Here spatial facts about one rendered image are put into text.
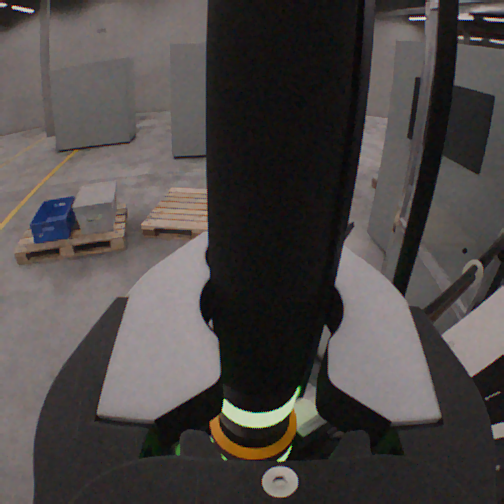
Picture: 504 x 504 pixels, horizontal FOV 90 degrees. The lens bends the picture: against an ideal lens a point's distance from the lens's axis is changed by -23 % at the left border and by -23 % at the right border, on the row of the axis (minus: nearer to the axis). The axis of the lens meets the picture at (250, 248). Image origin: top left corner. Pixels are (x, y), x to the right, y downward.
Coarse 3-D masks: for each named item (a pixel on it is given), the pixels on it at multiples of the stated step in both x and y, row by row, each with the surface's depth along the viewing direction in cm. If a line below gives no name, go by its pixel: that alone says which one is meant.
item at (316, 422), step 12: (312, 396) 19; (312, 420) 17; (324, 420) 17; (300, 432) 16; (312, 432) 16; (324, 432) 18; (300, 444) 17; (312, 444) 18; (324, 444) 18; (288, 456) 17; (300, 456) 17
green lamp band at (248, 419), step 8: (296, 392) 12; (224, 400) 12; (224, 408) 12; (232, 408) 11; (280, 408) 11; (288, 408) 12; (232, 416) 12; (240, 416) 11; (248, 416) 11; (256, 416) 11; (264, 416) 11; (272, 416) 11; (280, 416) 12; (248, 424) 12; (256, 424) 12; (264, 424) 12
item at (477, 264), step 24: (456, 0) 8; (456, 24) 9; (456, 48) 9; (432, 96) 11; (432, 120) 11; (432, 144) 12; (432, 168) 12; (432, 192) 13; (408, 216) 14; (408, 240) 15; (408, 264) 15; (480, 264) 29; (456, 288) 26; (432, 312) 24
